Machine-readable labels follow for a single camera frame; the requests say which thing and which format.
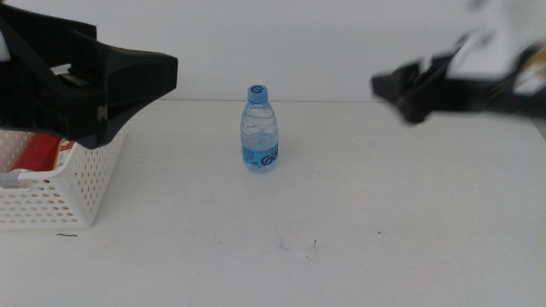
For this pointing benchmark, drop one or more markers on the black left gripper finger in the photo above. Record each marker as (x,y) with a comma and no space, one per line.
(138,80)
(55,37)

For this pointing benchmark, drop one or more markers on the clear water bottle blue label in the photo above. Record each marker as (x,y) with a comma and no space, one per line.
(259,136)

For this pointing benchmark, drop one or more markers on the yellow juice bottle white cap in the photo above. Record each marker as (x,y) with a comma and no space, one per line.
(66,151)

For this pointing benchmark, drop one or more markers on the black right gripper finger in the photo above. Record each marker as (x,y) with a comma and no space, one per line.
(409,94)

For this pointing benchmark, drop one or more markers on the grey tape strip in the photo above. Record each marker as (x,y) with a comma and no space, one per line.
(9,180)

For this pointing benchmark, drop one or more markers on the white perforated plastic basket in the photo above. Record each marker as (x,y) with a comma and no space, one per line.
(98,183)

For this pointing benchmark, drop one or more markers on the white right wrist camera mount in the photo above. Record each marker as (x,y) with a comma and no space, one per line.
(499,42)

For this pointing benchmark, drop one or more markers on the red soda can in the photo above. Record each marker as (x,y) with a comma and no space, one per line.
(37,152)

